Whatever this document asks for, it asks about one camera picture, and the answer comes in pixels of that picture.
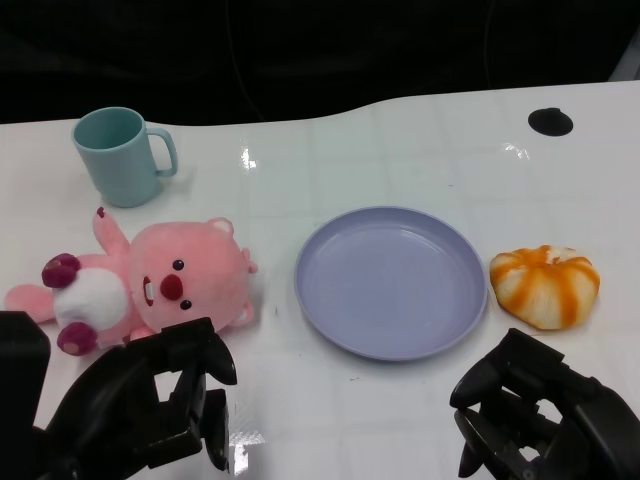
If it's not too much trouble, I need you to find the orange white striped bun toy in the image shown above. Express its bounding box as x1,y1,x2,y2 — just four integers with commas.
488,244,601,332

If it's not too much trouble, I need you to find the purple plastic plate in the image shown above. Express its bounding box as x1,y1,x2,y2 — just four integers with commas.
293,205,489,362

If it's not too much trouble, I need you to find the pink plush doll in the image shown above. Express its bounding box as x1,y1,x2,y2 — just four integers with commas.
4,205,260,356

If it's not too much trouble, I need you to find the white panel in background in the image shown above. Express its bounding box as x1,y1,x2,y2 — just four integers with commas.
607,37,640,82

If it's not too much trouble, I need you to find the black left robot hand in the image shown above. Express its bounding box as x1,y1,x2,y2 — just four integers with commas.
29,317,239,480

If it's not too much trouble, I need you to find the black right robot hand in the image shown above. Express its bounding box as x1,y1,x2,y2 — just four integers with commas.
449,327,640,480

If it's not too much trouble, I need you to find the teal plastic mug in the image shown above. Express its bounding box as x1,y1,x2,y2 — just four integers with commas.
71,105,179,209

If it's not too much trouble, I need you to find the black round table grommet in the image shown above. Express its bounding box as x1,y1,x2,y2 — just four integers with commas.
527,106,575,135

